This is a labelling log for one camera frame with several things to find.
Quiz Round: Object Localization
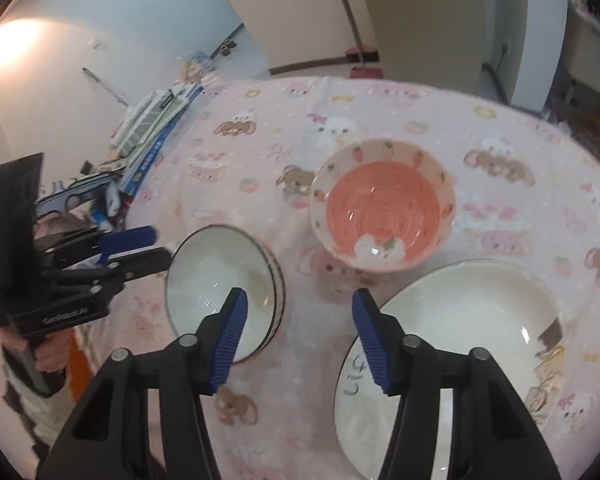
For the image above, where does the white cartoon print plate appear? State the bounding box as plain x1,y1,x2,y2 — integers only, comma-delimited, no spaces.
333,258,566,480

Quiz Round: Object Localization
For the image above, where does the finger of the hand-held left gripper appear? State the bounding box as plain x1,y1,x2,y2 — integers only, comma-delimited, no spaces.
109,247,173,279
97,226,159,265

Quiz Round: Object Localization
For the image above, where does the pink bunny print tablecloth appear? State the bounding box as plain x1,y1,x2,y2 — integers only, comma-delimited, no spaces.
87,75,600,480

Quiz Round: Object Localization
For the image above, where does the stack of flat boxes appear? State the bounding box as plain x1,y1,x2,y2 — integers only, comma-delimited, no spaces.
109,82,204,197

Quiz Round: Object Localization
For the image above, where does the thin metal rod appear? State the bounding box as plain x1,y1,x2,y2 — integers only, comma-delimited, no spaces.
82,67,131,107

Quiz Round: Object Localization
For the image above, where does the white ribbed bowl black rim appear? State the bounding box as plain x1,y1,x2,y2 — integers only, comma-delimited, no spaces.
164,224,287,365

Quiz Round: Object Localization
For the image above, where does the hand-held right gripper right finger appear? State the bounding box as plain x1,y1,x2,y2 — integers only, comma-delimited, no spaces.
351,287,563,480

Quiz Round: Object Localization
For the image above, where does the person's left hand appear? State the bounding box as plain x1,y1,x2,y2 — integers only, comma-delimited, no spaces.
2,332,74,391

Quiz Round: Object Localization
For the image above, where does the red dustpan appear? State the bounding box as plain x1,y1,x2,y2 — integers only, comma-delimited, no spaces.
347,47,384,81

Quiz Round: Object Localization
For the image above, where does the person's left forearm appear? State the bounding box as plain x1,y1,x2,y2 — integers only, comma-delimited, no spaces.
2,345,89,461

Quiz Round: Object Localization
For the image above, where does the beige cabinet with metal handles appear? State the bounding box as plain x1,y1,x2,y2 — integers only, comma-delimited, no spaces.
352,0,487,63

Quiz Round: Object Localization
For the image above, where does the thin red broom stick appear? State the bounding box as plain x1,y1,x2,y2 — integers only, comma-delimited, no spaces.
330,0,367,61

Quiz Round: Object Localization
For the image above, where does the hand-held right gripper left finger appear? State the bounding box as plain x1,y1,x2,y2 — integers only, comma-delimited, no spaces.
37,287,249,480

